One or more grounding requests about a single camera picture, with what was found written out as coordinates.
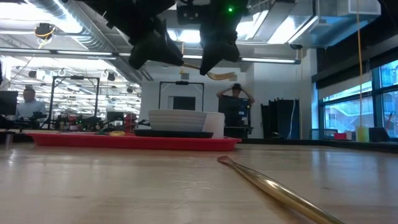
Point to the white ribbed bowl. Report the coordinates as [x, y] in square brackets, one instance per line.
[177, 121]

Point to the black tall stand frame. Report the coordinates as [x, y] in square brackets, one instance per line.
[77, 77]

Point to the black folding panels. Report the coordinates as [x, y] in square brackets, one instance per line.
[280, 118]

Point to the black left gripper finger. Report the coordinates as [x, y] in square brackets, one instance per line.
[149, 49]
[175, 53]

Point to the rectangular metal air duct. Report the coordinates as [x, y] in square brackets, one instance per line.
[311, 28]

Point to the yellow-green container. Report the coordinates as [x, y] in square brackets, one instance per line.
[362, 134]

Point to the long ceiling light strip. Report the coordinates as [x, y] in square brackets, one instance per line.
[267, 60]

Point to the black box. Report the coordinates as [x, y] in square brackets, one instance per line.
[379, 134]

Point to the red box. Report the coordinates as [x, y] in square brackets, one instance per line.
[340, 136]

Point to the red plastic tray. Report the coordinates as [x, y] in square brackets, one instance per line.
[124, 143]

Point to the black aluminium table frame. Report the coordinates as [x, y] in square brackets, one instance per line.
[342, 145]

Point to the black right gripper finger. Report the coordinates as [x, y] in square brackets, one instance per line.
[231, 51]
[211, 56]

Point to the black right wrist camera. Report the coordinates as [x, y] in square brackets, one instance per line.
[196, 15]

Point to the dark green cloth napkin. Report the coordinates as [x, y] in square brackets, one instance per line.
[102, 133]

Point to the black monitor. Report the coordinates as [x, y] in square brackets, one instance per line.
[8, 102]

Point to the black ceiling camera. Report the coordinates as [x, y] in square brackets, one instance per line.
[296, 46]

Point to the white mug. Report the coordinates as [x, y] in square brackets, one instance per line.
[216, 124]

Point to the round metal air duct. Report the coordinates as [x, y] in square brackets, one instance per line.
[90, 39]

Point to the black square stand frame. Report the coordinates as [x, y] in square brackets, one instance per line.
[182, 82]

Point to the large glass window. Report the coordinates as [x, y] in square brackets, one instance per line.
[348, 115]

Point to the grey wall box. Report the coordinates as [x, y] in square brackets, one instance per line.
[185, 76]

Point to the dark blue plate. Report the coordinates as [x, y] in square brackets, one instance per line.
[174, 134]

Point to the gold fork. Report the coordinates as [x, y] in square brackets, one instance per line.
[222, 76]

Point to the seated person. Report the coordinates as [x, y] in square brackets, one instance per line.
[29, 107]

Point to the standing person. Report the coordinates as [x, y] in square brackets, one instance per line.
[236, 109]

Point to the black screen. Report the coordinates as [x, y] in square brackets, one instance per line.
[184, 103]

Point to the gold spoon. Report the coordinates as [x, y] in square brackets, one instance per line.
[117, 133]

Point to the red object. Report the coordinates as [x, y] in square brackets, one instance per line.
[130, 121]

